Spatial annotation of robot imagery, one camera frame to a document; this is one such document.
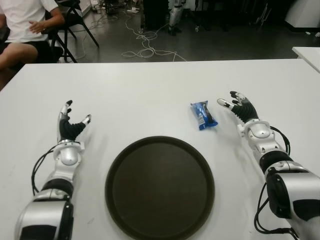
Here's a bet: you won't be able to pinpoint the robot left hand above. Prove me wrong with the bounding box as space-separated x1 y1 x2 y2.
56 99 92 144

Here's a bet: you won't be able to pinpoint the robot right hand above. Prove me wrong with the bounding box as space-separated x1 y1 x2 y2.
216 90 260 124

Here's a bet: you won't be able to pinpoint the blue Oreo packet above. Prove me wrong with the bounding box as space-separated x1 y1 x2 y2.
189 100 219 131

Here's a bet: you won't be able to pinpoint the white side table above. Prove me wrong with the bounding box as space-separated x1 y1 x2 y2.
291 46 320 73

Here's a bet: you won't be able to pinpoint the folded metal stand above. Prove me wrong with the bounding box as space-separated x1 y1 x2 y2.
254 0 273 28

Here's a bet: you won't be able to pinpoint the round dark brown tray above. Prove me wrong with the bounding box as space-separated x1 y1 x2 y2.
104 135 216 240

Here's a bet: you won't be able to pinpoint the black folding chair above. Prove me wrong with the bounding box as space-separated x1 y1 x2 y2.
44 0 100 63

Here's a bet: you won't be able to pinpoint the white rounded machine housing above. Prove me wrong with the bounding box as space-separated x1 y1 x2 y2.
283 0 320 33

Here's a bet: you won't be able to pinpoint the seated person white shirt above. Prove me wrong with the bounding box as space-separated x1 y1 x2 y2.
0 0 66 76

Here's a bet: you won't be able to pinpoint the silver humanoid robot legs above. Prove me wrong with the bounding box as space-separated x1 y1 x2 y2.
167 0 186 36

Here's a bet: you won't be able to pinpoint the white display cabinet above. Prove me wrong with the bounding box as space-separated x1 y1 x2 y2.
81 0 94 17

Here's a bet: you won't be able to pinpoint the black cabinet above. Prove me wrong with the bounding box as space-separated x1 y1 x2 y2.
141 0 171 32

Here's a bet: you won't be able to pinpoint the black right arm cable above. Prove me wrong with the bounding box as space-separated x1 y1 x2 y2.
253 126 300 238

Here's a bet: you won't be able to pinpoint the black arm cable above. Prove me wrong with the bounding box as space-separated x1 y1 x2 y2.
31 143 61 196
253 126 300 238

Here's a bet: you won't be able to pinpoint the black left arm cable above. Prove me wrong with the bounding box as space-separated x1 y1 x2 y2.
31 143 61 196

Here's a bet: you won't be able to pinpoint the white floor cable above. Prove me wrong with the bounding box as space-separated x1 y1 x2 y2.
121 17 187 62

